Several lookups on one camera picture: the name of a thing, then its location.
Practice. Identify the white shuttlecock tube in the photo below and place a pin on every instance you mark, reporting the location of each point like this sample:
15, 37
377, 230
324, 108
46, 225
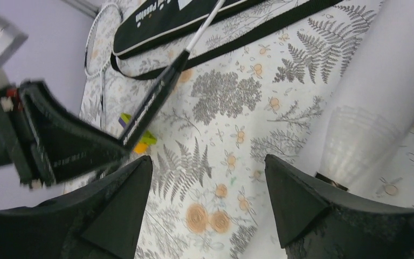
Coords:
371, 110

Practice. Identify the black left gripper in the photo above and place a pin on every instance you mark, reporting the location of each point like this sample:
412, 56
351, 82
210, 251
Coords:
34, 124

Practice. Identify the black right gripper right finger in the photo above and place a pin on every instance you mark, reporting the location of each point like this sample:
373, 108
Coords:
317, 220

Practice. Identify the black racket bag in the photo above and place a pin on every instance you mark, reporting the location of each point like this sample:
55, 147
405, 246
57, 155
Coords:
157, 23

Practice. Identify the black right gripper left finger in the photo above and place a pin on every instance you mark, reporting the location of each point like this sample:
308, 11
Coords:
100, 220

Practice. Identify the white racket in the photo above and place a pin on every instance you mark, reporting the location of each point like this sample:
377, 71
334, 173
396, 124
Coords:
161, 89
96, 63

